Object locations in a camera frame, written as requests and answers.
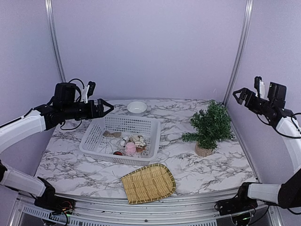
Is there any front aluminium rail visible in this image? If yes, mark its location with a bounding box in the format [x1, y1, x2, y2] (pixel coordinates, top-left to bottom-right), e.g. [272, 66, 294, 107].
[9, 193, 283, 226]

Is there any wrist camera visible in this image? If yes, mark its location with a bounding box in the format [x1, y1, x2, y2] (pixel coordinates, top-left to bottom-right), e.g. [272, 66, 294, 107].
[254, 76, 265, 98]
[80, 81, 96, 104]

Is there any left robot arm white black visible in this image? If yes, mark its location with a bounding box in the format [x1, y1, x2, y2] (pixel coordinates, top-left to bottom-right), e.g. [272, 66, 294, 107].
[0, 81, 114, 210]

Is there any woven bamboo tray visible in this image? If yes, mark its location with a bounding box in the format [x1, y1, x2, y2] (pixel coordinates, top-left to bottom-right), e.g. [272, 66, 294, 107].
[121, 163, 176, 205]

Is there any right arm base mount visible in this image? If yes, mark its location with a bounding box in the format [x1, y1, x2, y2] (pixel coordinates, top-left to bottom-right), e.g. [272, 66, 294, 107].
[214, 197, 258, 216]

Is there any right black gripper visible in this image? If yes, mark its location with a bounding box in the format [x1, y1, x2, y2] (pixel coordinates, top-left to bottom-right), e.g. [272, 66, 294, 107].
[233, 88, 273, 116]

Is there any right aluminium frame post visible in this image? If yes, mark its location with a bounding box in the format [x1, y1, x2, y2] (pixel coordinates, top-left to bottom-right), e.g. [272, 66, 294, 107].
[223, 0, 254, 106]

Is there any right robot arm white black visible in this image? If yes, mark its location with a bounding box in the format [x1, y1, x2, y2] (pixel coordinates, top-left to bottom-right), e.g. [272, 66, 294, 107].
[232, 76, 301, 211]

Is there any pink pompom ornament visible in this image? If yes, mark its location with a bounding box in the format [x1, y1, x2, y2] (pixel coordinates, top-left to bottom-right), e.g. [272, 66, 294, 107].
[125, 142, 136, 155]

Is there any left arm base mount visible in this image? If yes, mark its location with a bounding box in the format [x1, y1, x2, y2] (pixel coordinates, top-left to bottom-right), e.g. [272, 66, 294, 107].
[34, 195, 75, 214]

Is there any white ceramic bowl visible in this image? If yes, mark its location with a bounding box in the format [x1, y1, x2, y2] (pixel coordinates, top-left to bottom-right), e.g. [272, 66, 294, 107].
[127, 101, 147, 117]

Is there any red ball ornament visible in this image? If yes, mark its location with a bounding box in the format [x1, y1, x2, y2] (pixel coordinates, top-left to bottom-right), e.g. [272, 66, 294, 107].
[113, 151, 123, 156]

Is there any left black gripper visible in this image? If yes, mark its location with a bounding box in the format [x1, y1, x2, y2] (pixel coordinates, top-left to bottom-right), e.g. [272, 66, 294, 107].
[63, 98, 114, 120]

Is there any white plastic basket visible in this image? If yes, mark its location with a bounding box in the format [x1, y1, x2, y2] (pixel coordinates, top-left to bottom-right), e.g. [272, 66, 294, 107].
[79, 114, 161, 166]

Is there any clear string light wire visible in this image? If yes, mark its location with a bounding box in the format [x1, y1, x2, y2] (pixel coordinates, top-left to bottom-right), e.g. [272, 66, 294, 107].
[98, 134, 151, 158]

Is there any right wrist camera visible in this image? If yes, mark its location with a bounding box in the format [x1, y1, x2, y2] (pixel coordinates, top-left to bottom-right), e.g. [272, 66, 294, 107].
[254, 76, 265, 98]

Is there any small green christmas tree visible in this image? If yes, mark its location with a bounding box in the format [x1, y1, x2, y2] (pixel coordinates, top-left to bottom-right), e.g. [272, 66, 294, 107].
[182, 100, 234, 157]

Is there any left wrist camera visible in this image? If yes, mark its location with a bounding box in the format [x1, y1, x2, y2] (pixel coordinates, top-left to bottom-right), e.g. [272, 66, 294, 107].
[80, 81, 96, 104]

